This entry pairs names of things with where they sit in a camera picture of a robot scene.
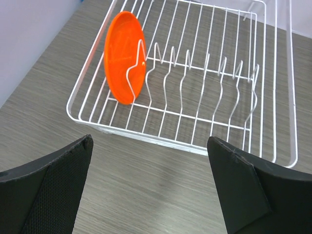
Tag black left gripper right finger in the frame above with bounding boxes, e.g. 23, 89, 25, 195
207, 136, 312, 234

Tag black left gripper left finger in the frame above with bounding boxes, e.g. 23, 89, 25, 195
0, 135, 94, 234

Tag orange plate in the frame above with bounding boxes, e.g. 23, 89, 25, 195
103, 11, 146, 105

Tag white wire dish rack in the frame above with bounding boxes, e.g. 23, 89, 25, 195
66, 0, 298, 168

